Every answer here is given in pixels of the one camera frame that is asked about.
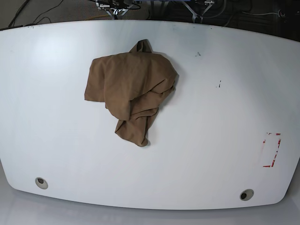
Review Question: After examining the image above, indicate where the red tape rectangle marking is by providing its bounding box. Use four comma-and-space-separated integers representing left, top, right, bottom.
260, 133, 282, 168

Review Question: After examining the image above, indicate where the grey table grommet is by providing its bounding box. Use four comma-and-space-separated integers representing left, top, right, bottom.
35, 177, 48, 190
240, 189, 254, 201

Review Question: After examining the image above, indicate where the grey table grommet left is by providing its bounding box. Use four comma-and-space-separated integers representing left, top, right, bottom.
35, 177, 48, 190

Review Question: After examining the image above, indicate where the yellow cable on floor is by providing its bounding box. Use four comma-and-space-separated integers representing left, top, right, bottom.
85, 9, 113, 21

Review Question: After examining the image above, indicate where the white cable on floor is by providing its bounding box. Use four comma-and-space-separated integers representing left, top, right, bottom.
241, 10, 278, 16

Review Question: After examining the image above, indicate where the metal robot stand left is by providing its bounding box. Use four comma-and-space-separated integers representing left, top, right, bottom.
93, 0, 141, 20

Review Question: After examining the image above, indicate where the grey table grommet right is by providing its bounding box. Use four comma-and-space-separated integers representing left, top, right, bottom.
240, 189, 254, 201

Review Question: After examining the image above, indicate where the brown t-shirt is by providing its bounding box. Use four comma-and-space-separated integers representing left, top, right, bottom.
84, 39, 178, 147

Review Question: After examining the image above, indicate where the black cable on floor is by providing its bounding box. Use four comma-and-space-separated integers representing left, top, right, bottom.
8, 0, 64, 27

